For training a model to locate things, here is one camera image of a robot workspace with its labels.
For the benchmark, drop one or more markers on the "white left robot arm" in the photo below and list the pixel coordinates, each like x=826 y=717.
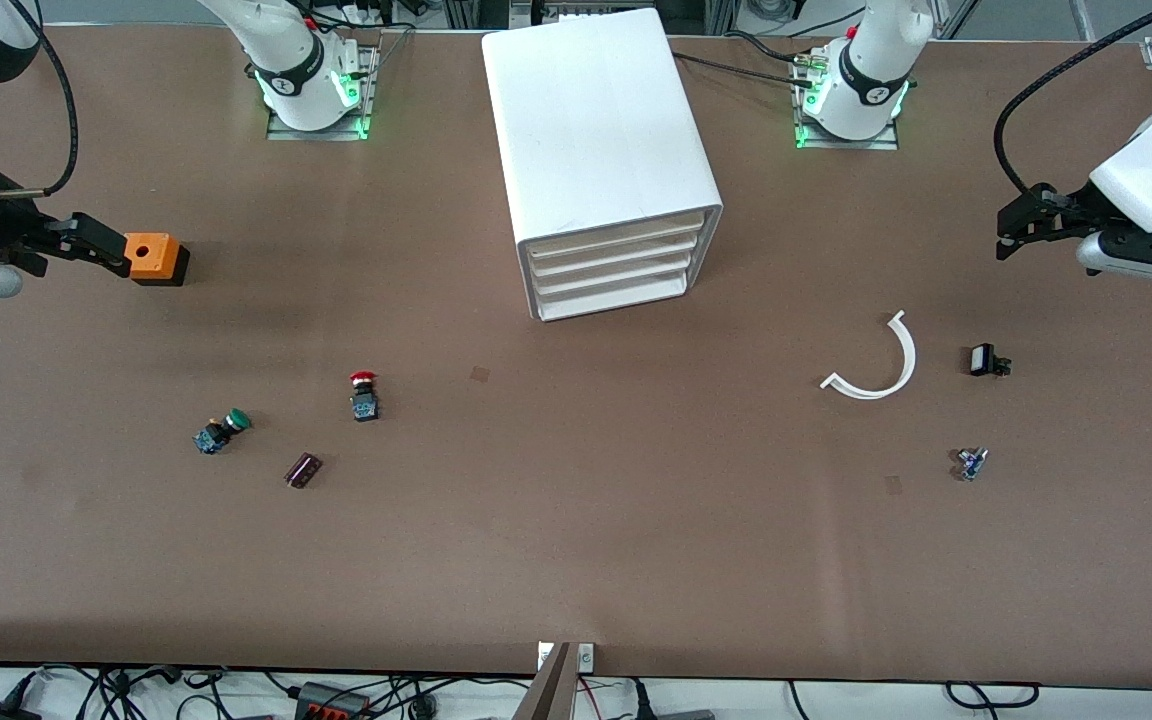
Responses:
x=876 y=60

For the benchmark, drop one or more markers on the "white drawer cabinet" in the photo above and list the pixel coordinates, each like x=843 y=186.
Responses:
x=596 y=120

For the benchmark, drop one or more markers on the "brown camera stand pole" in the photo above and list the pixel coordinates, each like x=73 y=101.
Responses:
x=548 y=690

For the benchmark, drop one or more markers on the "black power strip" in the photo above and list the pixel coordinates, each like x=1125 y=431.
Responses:
x=331 y=705

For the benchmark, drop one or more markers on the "green push button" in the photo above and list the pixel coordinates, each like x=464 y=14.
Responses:
x=221 y=432

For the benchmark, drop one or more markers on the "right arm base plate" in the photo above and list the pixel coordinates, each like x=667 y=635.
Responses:
x=366 y=60

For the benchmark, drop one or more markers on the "red push button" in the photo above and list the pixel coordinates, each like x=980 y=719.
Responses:
x=364 y=403

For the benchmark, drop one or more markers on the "black rectangular white-faced switch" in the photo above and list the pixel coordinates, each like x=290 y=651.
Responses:
x=983 y=360

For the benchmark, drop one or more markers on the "black power adapter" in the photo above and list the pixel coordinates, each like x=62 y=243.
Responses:
x=1 y=712

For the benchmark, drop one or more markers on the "small white bracket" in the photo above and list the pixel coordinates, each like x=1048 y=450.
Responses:
x=586 y=657
x=544 y=655

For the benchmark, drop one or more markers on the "black plug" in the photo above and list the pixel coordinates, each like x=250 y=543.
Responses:
x=642 y=702

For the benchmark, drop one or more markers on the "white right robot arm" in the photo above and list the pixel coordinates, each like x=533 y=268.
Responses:
x=296 y=60

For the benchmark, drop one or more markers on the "maroon cylindrical capacitor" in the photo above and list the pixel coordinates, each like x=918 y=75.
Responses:
x=303 y=470

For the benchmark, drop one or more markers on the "orange box with hole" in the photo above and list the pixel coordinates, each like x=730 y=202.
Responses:
x=151 y=255

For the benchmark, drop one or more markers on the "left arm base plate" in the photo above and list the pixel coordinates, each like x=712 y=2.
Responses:
x=891 y=137

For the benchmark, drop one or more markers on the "white plastic drawer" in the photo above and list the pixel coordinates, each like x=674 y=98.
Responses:
x=611 y=297
x=616 y=257
x=616 y=274
x=616 y=238

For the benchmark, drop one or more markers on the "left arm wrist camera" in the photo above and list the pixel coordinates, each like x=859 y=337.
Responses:
x=1136 y=255

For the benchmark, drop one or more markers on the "white curved plastic clip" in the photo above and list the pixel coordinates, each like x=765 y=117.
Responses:
x=908 y=360

